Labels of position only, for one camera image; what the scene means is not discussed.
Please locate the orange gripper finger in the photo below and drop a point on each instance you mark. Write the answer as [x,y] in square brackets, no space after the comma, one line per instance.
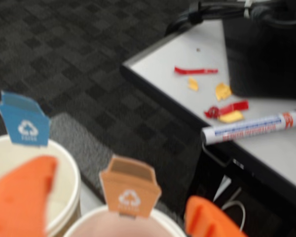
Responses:
[204,219]
[19,197]

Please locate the beige ribbed paper cup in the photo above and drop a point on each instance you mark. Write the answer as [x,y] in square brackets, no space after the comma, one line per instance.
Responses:
[101,227]
[64,172]

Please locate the blue recycling bin label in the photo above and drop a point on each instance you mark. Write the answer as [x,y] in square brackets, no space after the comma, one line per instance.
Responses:
[24,123]

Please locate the grey foam border strip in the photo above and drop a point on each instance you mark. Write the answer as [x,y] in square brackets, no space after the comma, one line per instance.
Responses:
[84,153]

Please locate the orange recycling bin label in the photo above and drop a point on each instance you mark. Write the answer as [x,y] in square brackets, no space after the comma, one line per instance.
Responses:
[128,187]

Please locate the white whiteboard marker pen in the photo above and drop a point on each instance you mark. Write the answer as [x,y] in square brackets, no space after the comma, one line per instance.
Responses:
[249,126]

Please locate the yellow paper scrap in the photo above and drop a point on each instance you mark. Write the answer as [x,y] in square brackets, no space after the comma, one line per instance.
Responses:
[193,84]
[232,116]
[223,91]

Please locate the crumpled red plastic strip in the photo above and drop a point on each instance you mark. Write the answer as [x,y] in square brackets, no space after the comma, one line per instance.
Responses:
[232,107]

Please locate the long red plastic strip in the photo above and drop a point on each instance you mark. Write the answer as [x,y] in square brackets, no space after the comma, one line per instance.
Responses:
[195,70]

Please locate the black box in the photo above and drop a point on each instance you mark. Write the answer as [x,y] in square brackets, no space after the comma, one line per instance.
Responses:
[266,61]

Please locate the white side table black edge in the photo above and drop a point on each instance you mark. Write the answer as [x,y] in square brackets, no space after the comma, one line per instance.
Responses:
[187,49]

